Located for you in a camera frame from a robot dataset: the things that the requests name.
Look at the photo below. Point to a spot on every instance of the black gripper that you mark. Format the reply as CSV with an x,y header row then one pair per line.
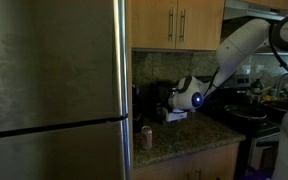
x,y
166,111

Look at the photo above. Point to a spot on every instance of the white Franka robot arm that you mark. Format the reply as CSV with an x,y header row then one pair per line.
x,y
240,46

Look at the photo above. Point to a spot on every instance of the round dark green bottle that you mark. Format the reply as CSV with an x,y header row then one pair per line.
x,y
257,86

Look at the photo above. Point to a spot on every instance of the black coffee maker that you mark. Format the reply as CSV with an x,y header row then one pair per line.
x,y
137,111
157,91

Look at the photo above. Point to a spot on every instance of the pink soda can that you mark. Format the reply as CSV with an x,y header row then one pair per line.
x,y
146,137

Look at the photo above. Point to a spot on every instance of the wooden base cabinet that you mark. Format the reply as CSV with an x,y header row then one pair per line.
x,y
190,163

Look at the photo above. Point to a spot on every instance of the black kitchen stove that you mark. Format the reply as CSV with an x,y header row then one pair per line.
x,y
237,100

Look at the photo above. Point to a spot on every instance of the black frying pan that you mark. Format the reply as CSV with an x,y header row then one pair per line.
x,y
245,112

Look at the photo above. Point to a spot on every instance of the small white cup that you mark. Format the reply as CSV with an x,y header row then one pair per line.
x,y
273,92

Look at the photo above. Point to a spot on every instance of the metal sink faucet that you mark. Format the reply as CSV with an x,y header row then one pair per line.
x,y
280,81

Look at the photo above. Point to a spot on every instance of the stainless steel refrigerator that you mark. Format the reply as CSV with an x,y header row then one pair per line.
x,y
50,83

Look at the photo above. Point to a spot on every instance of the range hood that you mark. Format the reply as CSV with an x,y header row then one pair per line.
x,y
244,11

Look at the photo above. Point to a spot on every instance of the wooden cabinet above hood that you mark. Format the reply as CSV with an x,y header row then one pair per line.
x,y
267,3

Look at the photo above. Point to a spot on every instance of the wooden wall cabinet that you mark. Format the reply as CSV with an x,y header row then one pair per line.
x,y
157,23

